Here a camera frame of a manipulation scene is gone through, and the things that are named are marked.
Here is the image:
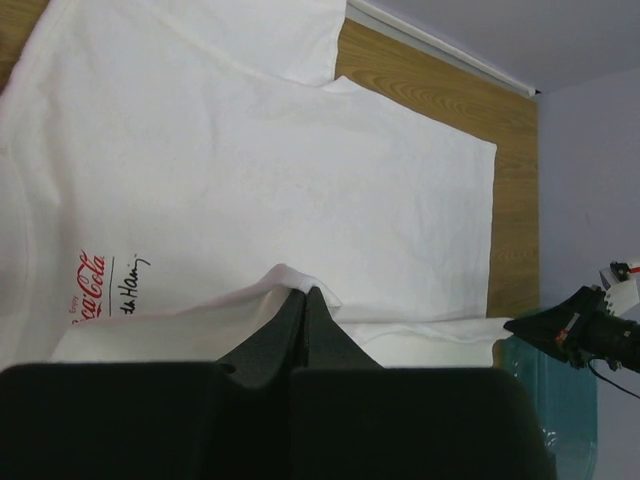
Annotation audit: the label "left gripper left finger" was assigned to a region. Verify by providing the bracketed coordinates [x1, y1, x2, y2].
[1, 291, 305, 479]

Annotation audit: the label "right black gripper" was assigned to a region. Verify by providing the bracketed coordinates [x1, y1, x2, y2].
[504, 287, 639, 373]

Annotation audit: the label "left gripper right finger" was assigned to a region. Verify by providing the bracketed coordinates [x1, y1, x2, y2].
[290, 287, 557, 479]

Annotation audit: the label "white t shirt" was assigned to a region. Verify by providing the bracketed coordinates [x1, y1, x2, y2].
[1, 1, 507, 367]

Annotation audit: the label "teal plastic bin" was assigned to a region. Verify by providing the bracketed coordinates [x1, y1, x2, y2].
[502, 337, 598, 480]

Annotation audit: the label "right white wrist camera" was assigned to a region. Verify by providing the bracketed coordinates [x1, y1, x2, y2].
[599, 258, 639, 316]

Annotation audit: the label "aluminium frame rail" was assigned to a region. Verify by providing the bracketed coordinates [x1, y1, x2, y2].
[347, 1, 537, 98]

